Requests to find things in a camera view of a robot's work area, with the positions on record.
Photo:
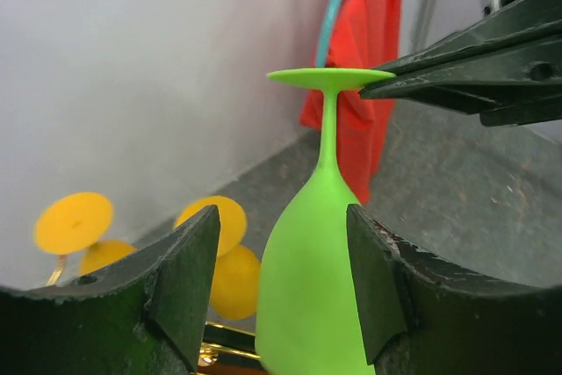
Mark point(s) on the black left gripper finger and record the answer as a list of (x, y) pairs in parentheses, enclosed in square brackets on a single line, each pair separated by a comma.
[(531, 29), (41, 333), (422, 314), (512, 86)]

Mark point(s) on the gold wire wine glass rack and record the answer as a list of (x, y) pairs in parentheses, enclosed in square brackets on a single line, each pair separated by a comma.
[(219, 344)]

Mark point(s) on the orange plastic goblet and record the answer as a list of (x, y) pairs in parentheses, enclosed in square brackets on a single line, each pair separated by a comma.
[(77, 223), (234, 291)]

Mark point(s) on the green plastic goblet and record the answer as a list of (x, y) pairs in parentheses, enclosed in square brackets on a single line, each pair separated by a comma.
[(307, 320)]

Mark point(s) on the red cloth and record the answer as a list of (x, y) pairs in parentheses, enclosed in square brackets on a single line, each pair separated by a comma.
[(365, 36)]

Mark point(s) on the blue hoop tube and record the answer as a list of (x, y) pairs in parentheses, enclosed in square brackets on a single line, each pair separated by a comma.
[(327, 28)]

